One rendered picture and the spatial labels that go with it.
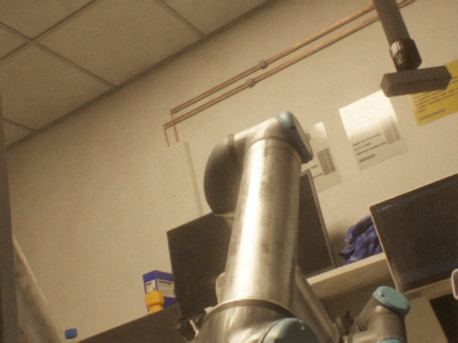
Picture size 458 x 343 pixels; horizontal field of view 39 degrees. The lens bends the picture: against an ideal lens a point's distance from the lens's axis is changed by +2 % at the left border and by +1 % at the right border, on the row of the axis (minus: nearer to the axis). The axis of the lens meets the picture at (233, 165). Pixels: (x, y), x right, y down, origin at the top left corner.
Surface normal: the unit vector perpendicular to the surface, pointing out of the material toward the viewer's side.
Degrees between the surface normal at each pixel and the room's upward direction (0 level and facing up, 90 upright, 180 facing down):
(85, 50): 180
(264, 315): 65
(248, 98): 90
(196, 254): 86
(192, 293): 86
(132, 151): 90
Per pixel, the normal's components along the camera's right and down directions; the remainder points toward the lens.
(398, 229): -0.49, -0.22
